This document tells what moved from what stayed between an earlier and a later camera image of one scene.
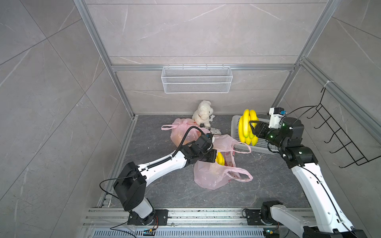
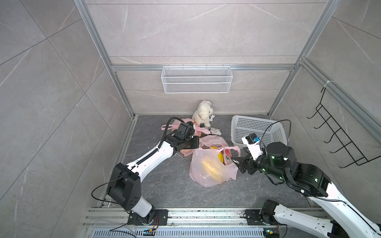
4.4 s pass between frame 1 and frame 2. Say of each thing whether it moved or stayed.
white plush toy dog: stayed
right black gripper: moved
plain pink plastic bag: moved
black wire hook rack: stayed
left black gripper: moved
